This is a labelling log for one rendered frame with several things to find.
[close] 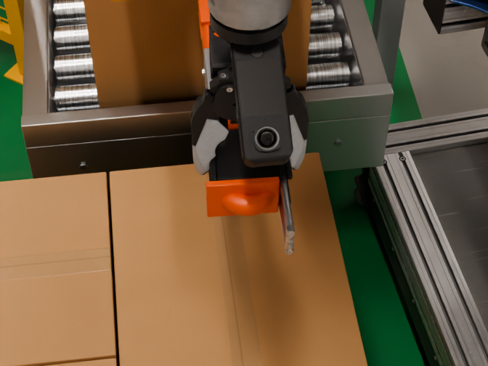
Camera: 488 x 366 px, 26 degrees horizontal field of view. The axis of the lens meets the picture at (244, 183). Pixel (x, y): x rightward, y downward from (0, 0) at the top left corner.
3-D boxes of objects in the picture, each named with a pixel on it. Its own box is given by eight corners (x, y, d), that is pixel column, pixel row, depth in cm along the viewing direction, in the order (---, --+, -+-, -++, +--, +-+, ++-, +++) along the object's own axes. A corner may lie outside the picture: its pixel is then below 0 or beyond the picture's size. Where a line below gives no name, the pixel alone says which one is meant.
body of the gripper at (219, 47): (281, 64, 108) (285, -30, 99) (290, 126, 102) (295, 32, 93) (206, 68, 108) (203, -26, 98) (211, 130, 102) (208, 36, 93)
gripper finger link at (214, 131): (200, 140, 113) (233, 81, 107) (203, 182, 109) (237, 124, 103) (173, 133, 112) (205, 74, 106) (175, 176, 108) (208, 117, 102)
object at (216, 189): (201, 157, 114) (200, 125, 110) (269, 152, 115) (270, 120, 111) (207, 218, 109) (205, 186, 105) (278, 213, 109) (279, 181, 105)
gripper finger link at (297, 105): (319, 124, 106) (287, 67, 100) (320, 136, 105) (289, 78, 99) (274, 139, 107) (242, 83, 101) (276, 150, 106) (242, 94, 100)
